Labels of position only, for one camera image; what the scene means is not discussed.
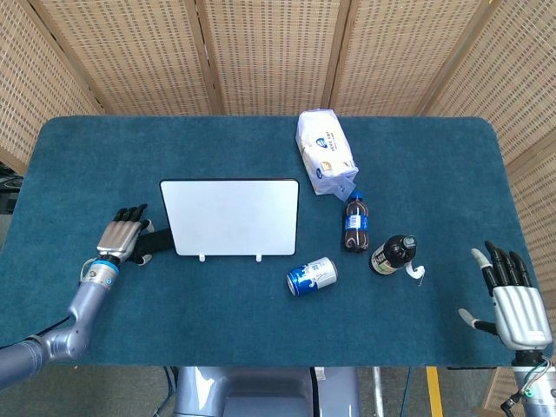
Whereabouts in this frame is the woven bamboo folding screen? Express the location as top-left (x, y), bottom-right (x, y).
top-left (0, 0), bottom-right (556, 417)

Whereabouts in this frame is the white hook tag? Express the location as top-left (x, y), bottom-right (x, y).
top-left (405, 261), bottom-right (427, 288)

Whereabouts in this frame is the white rectangular board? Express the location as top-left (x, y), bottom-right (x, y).
top-left (159, 178), bottom-right (301, 263)

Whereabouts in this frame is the cola bottle with blue label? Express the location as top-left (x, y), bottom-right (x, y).
top-left (342, 190), bottom-right (372, 253)

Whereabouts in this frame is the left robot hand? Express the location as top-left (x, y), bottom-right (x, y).
top-left (96, 203), bottom-right (156, 266)

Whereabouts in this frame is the grey robot torso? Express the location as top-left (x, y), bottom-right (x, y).
top-left (172, 366), bottom-right (362, 417)

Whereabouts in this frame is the teal table mat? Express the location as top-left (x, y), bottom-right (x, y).
top-left (0, 115), bottom-right (555, 368)

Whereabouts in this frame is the dark bottle with green cap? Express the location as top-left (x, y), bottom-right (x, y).
top-left (370, 235), bottom-right (418, 277)

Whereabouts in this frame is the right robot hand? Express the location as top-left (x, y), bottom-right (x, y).
top-left (458, 241), bottom-right (553, 351)

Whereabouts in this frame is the white snack bag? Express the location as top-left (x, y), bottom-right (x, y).
top-left (295, 109), bottom-right (360, 197)

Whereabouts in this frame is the blue and white can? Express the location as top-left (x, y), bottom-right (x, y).
top-left (285, 256), bottom-right (339, 297)

